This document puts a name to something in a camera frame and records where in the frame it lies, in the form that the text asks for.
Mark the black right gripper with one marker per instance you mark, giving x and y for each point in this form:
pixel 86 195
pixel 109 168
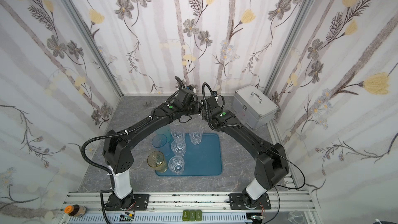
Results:
pixel 205 108

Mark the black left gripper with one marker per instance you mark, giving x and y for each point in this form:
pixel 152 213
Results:
pixel 193 106

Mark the clear faceted glass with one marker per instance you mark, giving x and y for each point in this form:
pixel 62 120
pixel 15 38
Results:
pixel 178 147
pixel 178 133
pixel 177 165
pixel 195 134

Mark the blue transparent tall cup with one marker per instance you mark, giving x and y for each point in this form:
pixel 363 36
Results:
pixel 160 143

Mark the yellow transparent cup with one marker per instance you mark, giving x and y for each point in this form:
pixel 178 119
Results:
pixel 156 160

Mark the teal transparent cup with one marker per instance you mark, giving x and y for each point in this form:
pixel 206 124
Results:
pixel 165 130

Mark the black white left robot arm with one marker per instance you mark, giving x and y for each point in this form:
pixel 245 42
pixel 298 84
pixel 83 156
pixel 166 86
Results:
pixel 118 146

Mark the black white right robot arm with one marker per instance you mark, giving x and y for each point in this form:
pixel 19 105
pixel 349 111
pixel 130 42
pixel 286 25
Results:
pixel 271 162

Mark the teal plastic tray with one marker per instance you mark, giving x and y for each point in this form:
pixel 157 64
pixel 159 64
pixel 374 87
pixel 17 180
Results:
pixel 203 159

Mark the silver aluminium case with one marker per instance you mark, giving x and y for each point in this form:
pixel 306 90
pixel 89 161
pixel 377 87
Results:
pixel 253 107

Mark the green button box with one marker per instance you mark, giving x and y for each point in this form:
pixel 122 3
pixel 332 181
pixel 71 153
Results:
pixel 192 216

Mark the orange capped bottle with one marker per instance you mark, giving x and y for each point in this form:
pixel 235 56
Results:
pixel 75 210

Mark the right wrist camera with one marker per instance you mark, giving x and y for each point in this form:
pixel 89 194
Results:
pixel 212 105

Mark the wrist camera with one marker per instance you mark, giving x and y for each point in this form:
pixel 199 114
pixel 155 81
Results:
pixel 186 95
pixel 212 105

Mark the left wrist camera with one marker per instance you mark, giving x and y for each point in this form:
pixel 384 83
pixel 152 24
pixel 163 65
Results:
pixel 186 95

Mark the white perforated cable duct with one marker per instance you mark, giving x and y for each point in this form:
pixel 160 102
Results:
pixel 176 218

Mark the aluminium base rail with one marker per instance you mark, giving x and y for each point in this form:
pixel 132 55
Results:
pixel 284 201

